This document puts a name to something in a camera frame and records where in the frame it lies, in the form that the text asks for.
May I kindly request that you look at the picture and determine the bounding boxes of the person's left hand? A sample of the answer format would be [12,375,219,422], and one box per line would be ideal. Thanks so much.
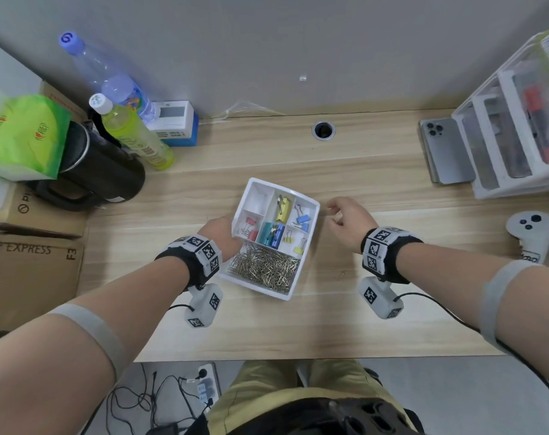
[197,216,244,263]

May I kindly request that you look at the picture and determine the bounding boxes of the person's right hand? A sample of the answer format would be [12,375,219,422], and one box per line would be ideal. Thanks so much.
[325,196,380,255]

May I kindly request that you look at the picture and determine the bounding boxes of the small pink binder clip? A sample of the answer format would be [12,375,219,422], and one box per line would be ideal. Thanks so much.
[238,215,260,242]

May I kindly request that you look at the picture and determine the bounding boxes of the large teal binder clip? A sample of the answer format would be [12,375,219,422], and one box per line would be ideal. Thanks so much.
[257,221,276,247]

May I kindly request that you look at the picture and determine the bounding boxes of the small blue binder clip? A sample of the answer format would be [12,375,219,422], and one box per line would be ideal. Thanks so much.
[288,204,312,232]

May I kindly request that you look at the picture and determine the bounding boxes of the white compartment tray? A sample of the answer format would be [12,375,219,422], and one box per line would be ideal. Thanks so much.
[218,177,321,301]

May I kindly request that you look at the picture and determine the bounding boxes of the pile of silver paper clips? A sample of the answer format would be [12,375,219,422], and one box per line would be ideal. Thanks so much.
[227,242,302,295]

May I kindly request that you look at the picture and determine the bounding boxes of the large yellow binder clip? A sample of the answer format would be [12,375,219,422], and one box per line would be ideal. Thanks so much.
[274,194,293,224]

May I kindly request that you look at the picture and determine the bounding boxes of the person's left forearm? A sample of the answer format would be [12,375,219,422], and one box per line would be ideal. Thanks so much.
[0,257,192,435]

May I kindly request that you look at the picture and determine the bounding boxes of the person's right forearm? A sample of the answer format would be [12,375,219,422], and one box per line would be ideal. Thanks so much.
[394,242,549,395]

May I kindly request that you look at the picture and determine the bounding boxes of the white and blue small box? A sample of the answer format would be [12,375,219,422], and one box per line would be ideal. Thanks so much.
[145,100,200,148]

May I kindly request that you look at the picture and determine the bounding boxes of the person's khaki trousers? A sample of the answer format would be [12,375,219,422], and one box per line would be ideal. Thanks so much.
[206,359,416,435]

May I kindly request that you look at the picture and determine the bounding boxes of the small cardboard box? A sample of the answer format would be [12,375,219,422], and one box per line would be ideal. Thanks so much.
[0,81,90,239]

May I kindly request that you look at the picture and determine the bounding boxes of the large printed cardboard box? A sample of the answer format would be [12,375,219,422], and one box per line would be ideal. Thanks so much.
[0,230,85,334]

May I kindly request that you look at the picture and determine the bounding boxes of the black left wristband with markers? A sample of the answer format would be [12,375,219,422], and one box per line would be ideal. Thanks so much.
[154,234,224,293]

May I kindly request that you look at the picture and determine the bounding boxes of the black wristband with markers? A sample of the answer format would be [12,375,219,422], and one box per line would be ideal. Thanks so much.
[154,234,224,293]
[360,227,424,285]

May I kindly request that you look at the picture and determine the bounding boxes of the black right wristband with markers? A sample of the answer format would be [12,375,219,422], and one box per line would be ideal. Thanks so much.
[360,227,424,285]

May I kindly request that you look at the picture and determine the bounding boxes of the grey smartphone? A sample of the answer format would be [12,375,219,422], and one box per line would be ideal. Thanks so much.
[419,117,477,186]

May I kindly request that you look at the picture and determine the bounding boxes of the clear plastic film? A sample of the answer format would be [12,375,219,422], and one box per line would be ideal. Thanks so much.
[210,100,285,120]

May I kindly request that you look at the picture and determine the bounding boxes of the yellow drink bottle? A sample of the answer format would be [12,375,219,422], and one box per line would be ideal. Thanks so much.
[88,93,175,172]

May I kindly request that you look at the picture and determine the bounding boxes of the black kettle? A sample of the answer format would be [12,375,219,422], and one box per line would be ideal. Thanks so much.
[27,120,146,213]

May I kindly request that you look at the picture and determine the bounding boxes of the white power strip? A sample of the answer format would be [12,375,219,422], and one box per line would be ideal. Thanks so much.
[194,362,221,407]

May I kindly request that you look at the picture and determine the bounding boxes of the white drawer organizer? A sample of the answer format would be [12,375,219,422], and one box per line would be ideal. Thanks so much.
[451,22,549,201]

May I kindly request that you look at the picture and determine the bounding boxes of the white handheld controller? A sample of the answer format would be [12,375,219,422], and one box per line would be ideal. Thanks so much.
[505,210,549,265]

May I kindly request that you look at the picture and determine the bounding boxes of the clear purple-capped water bottle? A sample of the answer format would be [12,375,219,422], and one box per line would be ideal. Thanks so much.
[59,31,160,126]

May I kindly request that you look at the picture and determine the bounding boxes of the green tissue pack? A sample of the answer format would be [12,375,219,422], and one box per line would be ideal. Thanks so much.
[0,94,73,182]

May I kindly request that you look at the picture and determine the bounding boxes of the white flat carton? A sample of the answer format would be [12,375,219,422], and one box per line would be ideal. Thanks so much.
[0,36,44,211]

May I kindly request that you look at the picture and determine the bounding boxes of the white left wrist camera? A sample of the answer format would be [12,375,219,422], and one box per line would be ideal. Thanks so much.
[185,283,224,329]

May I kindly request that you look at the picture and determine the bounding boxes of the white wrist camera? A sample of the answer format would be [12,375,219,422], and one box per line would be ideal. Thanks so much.
[185,283,224,329]
[358,275,405,320]

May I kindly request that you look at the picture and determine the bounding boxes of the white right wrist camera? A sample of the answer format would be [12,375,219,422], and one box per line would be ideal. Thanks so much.
[358,275,405,320]

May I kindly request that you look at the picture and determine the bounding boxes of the round desk cable grommet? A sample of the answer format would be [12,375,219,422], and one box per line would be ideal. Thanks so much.
[311,121,337,142]

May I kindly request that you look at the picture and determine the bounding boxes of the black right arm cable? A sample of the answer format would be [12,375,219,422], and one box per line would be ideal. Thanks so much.
[394,292,549,405]

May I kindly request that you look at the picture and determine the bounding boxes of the black floor cables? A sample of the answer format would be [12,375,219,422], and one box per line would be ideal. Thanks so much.
[107,362,212,435]

